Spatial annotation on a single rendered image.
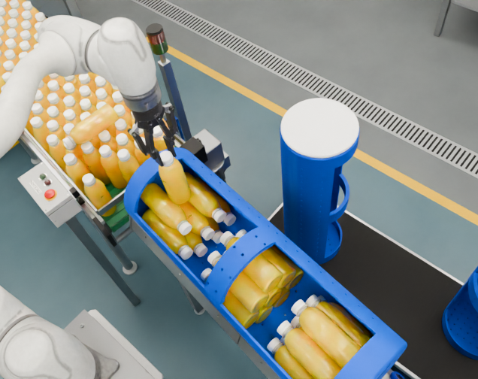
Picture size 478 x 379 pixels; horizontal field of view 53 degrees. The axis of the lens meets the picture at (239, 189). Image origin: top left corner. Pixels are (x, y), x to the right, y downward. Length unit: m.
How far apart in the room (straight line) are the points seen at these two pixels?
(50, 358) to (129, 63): 0.66
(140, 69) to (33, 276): 2.04
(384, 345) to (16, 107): 0.92
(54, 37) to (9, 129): 0.30
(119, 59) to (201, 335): 1.73
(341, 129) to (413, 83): 1.75
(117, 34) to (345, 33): 2.87
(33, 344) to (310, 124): 1.13
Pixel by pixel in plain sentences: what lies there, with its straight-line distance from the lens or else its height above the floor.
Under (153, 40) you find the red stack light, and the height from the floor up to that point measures 1.23.
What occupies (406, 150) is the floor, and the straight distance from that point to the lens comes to 3.06.
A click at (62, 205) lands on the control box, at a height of 1.08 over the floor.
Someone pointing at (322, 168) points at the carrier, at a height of 0.97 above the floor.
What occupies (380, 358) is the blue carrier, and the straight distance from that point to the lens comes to 1.19.
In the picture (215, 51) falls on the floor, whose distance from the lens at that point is 3.69.
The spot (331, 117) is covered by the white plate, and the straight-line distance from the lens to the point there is 1.78.
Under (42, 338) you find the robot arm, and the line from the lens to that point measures 1.19.
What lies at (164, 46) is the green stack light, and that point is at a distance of 1.90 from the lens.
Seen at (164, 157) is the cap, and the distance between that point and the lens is 1.34.
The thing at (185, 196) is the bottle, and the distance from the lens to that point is 1.46.
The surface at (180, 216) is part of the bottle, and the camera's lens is 1.46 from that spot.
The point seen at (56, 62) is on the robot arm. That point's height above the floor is 1.71.
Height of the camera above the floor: 2.36
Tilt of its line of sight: 56 degrees down
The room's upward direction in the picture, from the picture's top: 10 degrees counter-clockwise
